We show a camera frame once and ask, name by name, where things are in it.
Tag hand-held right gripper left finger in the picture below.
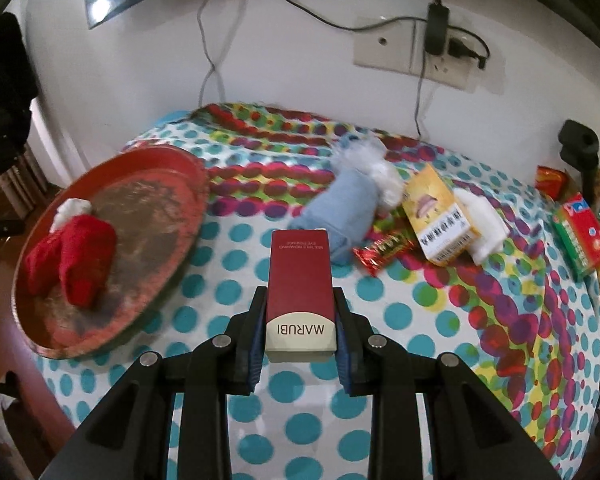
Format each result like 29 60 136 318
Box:
45 287 268 480

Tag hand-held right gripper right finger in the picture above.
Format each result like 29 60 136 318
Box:
332 287 561 480

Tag maroon and white box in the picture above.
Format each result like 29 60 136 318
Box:
265 229 338 363

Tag yellow box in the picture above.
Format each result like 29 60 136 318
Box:
402 162 481 267

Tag round red tray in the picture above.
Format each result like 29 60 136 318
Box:
11 144 212 360

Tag clear plastic bag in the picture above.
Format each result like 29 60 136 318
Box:
330 135 406 211

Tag red candy wrapper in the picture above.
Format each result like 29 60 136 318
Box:
352 230 416 276

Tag polka dot tablecloth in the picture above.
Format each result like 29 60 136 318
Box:
30 102 600 480

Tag light blue sock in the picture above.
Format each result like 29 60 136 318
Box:
287 165 381 266

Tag green and red box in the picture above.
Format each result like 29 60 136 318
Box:
552 192 600 281

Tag red snack packet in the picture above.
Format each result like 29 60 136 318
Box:
536 165 568 196

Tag black stand clamp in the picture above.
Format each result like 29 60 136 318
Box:
557 119 600 201

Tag black plug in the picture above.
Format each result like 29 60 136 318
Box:
447 37 490 71

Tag black power adapter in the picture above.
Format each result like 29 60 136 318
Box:
425 0 451 56

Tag black bag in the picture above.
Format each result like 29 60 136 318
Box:
0 12 38 201

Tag black adapter cable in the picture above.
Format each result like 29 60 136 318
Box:
412 52 428 138

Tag thin hanging cable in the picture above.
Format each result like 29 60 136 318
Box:
196 0 222 108

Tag beige wall socket plate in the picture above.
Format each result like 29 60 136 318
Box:
352 17 486 92

